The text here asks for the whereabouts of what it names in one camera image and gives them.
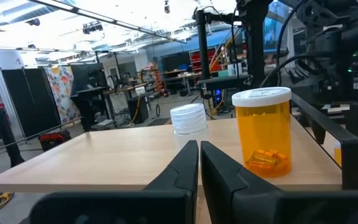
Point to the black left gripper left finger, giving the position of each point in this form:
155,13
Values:
179,174

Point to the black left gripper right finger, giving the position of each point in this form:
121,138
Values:
222,186

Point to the large amber pill bottle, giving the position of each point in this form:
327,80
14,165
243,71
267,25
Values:
263,137
338,154

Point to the clear plastic pill bottle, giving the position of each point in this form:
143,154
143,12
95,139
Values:
188,119

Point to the blue monitor screen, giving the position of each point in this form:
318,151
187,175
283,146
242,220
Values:
272,31

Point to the thick black monitor stand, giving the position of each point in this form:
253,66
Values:
255,40

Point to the black desk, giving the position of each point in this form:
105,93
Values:
222,82

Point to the red storage rack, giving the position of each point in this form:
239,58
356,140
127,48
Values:
202,59

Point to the red black tool case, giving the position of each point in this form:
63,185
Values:
54,140

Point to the black television on stand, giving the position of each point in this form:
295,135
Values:
87,76

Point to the floral fabric panel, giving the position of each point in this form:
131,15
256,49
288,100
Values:
61,90

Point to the black partition panel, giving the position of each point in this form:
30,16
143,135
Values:
31,99

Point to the black ceiling track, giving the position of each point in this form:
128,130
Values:
104,19

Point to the black table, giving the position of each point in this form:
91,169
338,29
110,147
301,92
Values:
6,137

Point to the wooden shelf black metal frame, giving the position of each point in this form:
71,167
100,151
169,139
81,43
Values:
120,155

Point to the thin black stand post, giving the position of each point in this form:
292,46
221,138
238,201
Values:
202,46

